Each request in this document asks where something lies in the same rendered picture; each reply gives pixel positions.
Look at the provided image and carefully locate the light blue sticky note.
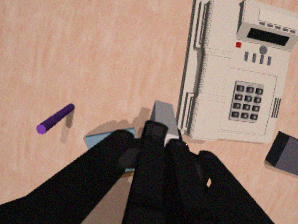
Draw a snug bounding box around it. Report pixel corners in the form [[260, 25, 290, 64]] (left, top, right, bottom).
[[85, 127, 136, 172]]

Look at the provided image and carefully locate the beige telephone handset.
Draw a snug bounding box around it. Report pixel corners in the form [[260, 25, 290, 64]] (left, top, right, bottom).
[[186, 0, 240, 141]]

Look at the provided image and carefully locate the purple cylinder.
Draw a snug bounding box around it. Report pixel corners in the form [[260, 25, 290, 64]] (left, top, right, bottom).
[[36, 103, 75, 134]]

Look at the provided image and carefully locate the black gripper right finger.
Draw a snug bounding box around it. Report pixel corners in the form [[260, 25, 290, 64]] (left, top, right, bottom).
[[162, 102, 275, 224]]

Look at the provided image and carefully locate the beige desk phone body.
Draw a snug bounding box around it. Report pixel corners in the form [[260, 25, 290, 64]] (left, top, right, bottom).
[[176, 0, 298, 143]]

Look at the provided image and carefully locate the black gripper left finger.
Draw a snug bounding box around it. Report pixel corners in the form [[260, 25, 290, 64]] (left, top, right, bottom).
[[0, 100, 168, 224]]

